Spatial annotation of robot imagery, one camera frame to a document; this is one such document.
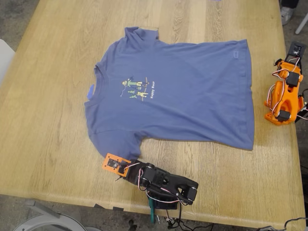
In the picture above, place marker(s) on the grey metal chair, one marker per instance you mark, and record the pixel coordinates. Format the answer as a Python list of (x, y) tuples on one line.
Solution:
[(48, 220)]

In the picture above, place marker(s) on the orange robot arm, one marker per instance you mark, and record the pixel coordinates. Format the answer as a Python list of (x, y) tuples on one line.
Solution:
[(286, 96)]

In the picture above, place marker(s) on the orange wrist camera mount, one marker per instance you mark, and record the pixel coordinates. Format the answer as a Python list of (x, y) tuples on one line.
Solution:
[(110, 162)]

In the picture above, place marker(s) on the white chair leg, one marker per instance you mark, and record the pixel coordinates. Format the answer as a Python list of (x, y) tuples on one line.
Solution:
[(302, 22)]

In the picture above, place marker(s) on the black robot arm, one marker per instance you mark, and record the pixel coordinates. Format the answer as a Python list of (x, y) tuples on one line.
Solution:
[(175, 180)]

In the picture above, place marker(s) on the blue printed T-shirt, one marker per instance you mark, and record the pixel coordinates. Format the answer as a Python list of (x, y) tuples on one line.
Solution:
[(180, 96)]

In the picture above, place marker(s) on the short blue tape piece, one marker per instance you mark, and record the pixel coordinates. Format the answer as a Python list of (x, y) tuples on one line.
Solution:
[(91, 91)]

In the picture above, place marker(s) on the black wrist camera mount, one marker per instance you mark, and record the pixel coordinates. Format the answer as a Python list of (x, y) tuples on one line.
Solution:
[(295, 49)]

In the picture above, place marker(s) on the green clamp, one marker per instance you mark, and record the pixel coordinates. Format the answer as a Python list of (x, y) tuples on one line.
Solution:
[(152, 211)]

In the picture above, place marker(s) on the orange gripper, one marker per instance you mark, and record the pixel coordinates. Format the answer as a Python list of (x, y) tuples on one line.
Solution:
[(281, 65)]

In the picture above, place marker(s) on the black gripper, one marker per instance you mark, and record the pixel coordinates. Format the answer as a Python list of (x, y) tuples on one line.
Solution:
[(132, 171)]

